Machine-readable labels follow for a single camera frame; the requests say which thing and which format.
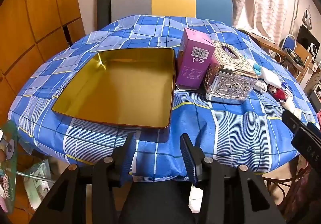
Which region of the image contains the cream white cloth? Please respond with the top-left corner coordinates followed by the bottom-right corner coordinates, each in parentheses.
top-left (279, 95), bottom-right (302, 117)

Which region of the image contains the small blue chair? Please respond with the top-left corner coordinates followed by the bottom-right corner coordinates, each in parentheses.
top-left (283, 34), bottom-right (297, 52)

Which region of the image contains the gold metal tin tray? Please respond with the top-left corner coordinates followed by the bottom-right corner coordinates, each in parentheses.
top-left (51, 48), bottom-right (176, 129)

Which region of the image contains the ornate silver tissue box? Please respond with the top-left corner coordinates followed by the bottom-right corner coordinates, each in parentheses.
top-left (203, 40), bottom-right (259, 105)

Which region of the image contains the black monitor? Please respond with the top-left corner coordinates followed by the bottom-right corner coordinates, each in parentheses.
top-left (297, 25), bottom-right (317, 52)

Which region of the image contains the colourful printed bag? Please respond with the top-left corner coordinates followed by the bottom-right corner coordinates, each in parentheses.
top-left (0, 121), bottom-right (18, 214)

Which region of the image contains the blue plaid tablecloth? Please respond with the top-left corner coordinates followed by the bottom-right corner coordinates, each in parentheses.
top-left (7, 14), bottom-right (318, 182)

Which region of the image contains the black rolled mat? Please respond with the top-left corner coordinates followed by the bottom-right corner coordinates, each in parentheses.
top-left (96, 0), bottom-right (114, 32)

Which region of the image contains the wooden wardrobe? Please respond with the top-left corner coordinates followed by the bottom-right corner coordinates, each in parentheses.
top-left (0, 0), bottom-right (86, 124)

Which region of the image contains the red patterned cloth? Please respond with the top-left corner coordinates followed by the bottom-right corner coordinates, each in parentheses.
top-left (293, 161), bottom-right (321, 217)

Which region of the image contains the green plastic packet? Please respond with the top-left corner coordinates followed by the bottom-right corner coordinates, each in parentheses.
top-left (22, 160), bottom-right (52, 211)

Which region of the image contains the red plush toy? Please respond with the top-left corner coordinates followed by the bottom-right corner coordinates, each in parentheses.
top-left (268, 84), bottom-right (287, 100)

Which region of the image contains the wooden desk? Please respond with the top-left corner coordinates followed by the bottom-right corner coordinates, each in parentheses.
top-left (247, 30), bottom-right (313, 82)

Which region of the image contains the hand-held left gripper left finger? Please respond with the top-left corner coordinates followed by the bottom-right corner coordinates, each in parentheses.
top-left (29, 134), bottom-right (137, 224)

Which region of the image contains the white metal pole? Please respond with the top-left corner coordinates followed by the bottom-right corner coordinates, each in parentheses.
top-left (291, 0), bottom-right (306, 37)

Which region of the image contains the grey yellow blue chair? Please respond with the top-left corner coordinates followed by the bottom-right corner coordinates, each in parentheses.
top-left (110, 0), bottom-right (234, 27)

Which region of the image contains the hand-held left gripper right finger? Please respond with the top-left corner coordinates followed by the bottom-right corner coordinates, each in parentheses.
top-left (180, 134), bottom-right (287, 224)

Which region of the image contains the white pad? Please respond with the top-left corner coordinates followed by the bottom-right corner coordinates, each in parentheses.
top-left (260, 66), bottom-right (282, 87)

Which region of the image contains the purple cardboard box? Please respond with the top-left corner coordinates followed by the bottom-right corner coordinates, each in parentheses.
top-left (175, 27), bottom-right (216, 90)

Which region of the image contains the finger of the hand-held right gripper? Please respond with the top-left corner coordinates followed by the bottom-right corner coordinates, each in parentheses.
top-left (281, 110), bottom-right (309, 137)

